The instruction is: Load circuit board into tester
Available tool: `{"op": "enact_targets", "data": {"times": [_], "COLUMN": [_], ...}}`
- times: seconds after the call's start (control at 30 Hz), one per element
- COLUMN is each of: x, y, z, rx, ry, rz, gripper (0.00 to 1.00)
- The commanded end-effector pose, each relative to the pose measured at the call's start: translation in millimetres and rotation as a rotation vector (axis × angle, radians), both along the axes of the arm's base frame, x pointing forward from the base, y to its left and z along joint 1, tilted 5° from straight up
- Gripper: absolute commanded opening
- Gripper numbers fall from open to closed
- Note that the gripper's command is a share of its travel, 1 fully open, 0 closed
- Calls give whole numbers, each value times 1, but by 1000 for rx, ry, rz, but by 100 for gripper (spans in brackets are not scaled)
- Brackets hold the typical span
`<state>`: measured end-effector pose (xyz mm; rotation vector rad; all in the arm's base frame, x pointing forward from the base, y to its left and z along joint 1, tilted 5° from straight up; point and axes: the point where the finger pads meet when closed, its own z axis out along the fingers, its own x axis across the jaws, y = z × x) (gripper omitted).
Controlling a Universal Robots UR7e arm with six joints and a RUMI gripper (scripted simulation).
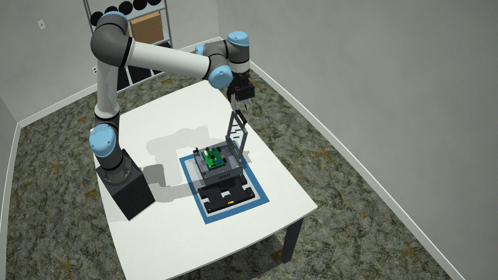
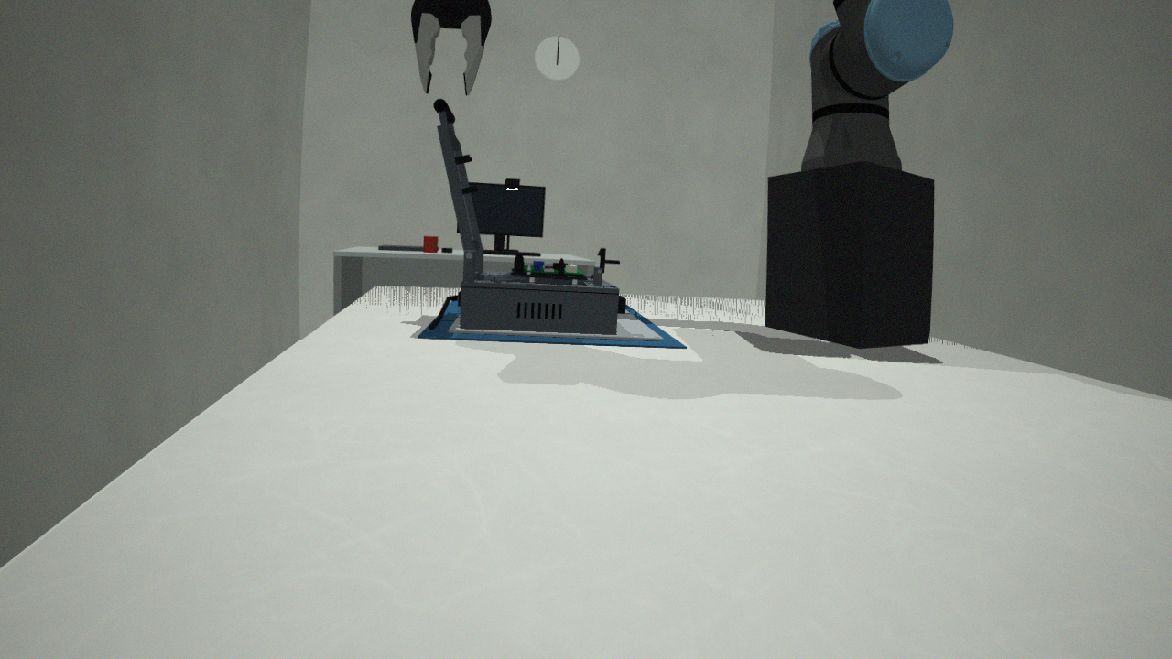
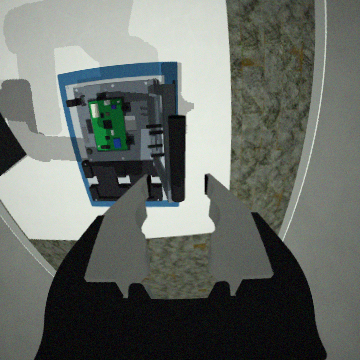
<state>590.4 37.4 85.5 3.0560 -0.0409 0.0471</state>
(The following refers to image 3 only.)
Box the green circuit board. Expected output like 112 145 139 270
89 99 128 151

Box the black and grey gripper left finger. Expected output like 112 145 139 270
34 174 151 360

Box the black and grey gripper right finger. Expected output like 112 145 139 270
204 173 327 360

